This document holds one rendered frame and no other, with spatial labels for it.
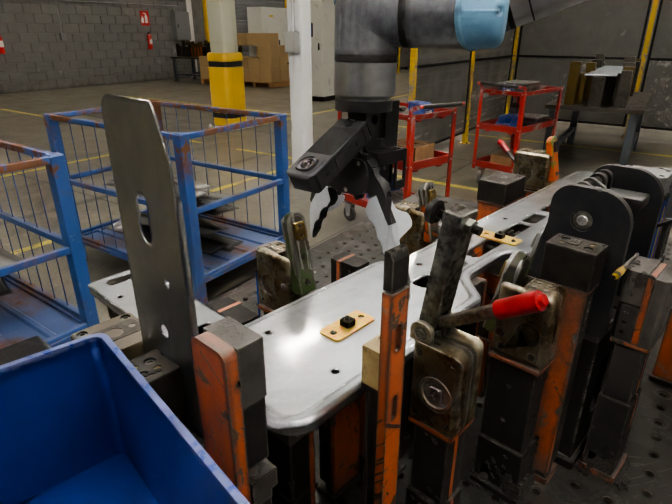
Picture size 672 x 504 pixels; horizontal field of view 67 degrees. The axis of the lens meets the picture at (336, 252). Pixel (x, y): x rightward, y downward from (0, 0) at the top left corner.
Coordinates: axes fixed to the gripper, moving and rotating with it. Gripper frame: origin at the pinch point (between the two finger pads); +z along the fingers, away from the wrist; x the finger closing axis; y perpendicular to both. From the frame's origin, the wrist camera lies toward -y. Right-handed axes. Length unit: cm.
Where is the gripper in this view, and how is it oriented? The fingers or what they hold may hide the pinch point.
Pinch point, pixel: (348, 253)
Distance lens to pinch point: 69.0
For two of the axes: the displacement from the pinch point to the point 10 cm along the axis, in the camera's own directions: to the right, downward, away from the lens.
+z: -0.2, 9.3, 3.8
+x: -7.3, -2.7, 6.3
